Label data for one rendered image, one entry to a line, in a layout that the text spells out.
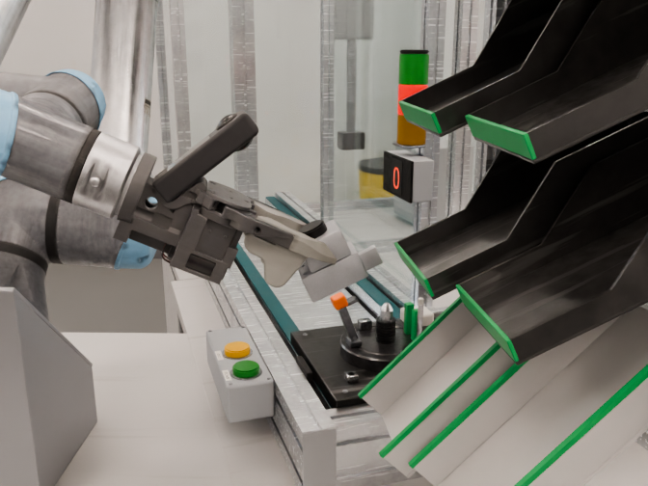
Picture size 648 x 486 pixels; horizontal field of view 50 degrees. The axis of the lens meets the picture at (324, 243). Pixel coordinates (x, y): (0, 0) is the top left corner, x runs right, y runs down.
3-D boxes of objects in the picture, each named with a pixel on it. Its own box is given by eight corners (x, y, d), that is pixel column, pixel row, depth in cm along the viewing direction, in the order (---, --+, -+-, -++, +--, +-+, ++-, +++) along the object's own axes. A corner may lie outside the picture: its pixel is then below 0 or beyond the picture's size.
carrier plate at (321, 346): (336, 414, 94) (336, 399, 93) (290, 342, 116) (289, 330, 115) (494, 388, 100) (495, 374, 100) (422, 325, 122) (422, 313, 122)
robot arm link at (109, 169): (107, 127, 70) (94, 138, 62) (151, 146, 71) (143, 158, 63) (81, 195, 71) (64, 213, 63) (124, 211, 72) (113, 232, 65)
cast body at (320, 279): (313, 304, 72) (283, 245, 69) (308, 289, 76) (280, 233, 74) (387, 268, 72) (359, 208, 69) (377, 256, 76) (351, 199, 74)
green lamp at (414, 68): (405, 85, 114) (406, 54, 113) (393, 83, 119) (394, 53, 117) (433, 84, 116) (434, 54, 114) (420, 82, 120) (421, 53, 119)
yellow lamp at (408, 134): (403, 146, 117) (404, 116, 116) (391, 142, 122) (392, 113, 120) (430, 145, 118) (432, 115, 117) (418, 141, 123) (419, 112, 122)
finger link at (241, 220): (290, 245, 70) (212, 208, 70) (297, 229, 70) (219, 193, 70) (285, 255, 66) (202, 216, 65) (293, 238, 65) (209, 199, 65)
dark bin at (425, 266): (432, 301, 69) (404, 236, 66) (401, 260, 81) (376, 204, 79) (689, 175, 68) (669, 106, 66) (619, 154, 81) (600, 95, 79)
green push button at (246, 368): (235, 386, 101) (234, 373, 100) (230, 373, 104) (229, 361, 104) (262, 382, 102) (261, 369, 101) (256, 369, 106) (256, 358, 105)
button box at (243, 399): (228, 424, 100) (226, 386, 99) (206, 362, 120) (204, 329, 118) (275, 417, 102) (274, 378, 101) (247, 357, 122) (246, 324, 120)
